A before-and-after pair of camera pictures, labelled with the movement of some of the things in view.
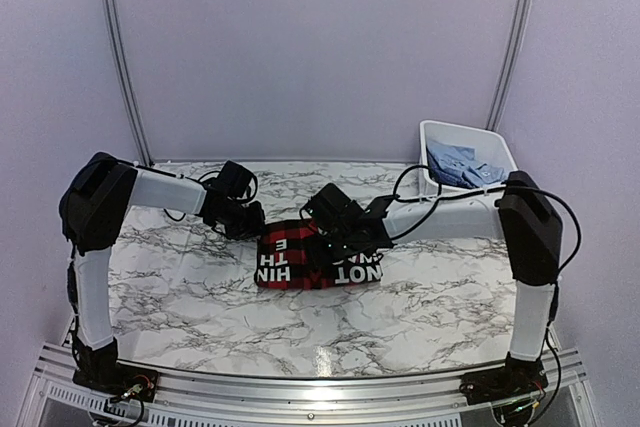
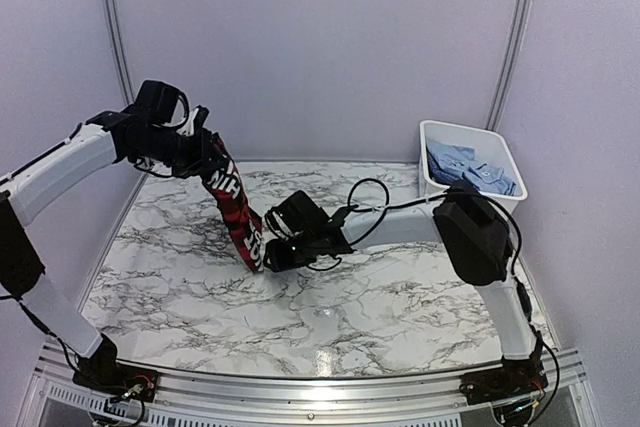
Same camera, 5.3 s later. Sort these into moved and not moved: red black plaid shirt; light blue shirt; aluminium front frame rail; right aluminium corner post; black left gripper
Moved: red black plaid shirt; black left gripper
Not moved: aluminium front frame rail; light blue shirt; right aluminium corner post
